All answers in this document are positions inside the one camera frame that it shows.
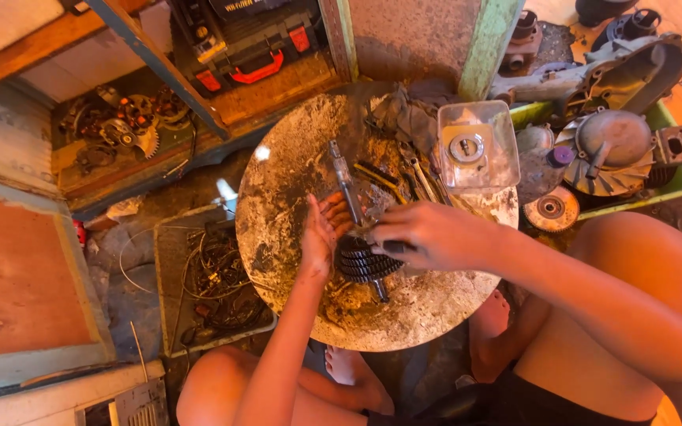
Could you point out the grey square cylinder block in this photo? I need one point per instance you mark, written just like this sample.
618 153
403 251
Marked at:
672 145

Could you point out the person's left leg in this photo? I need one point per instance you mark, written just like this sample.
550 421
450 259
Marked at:
216 390

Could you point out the steel gear shaft with gears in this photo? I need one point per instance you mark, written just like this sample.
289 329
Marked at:
346 177

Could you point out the white wooden frame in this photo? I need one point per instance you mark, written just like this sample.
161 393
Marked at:
51 393

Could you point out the rusty metal engine part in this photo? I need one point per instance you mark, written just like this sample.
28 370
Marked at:
521 38

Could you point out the black round engine part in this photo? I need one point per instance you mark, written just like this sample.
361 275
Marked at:
619 23

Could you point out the grey round metal cover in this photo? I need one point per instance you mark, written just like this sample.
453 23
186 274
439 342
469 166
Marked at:
535 174

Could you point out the purple plastic cap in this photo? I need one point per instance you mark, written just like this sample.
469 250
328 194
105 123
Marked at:
562 156

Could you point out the grey dirty rag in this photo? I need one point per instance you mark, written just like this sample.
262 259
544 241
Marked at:
407 115

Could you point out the red can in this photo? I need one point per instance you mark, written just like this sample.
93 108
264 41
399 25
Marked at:
80 232

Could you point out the clear plastic container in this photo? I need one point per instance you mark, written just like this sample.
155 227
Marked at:
495 171

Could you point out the person's black shorts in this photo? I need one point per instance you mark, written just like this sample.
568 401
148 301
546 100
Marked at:
530 402

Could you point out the grey engine crankcase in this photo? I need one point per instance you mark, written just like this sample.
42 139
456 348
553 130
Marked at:
625 74

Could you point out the person's right leg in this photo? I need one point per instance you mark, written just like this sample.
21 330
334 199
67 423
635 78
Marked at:
613 260

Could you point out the person's left hand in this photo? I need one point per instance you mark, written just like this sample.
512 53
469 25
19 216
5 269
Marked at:
317 248

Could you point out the heap of rusty gears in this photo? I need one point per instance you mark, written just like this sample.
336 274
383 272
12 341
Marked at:
128 124

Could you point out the round toothed clutch disc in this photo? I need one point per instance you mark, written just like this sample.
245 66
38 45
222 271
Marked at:
551 208

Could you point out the person's leg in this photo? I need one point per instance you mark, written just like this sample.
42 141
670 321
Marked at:
613 260
216 390

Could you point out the dark metal hand tool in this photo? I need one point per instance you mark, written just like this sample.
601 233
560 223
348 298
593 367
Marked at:
439 183

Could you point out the person's right fingers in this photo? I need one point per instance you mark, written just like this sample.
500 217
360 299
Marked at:
389 231

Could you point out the orange wooden panel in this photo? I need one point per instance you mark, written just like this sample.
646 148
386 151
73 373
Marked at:
21 278

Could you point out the grey finned engine fan cover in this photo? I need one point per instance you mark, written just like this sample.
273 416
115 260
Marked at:
610 142

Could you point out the silver wrench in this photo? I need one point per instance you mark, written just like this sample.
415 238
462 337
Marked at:
421 177

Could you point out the person's right hand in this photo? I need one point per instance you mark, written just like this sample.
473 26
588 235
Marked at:
441 236

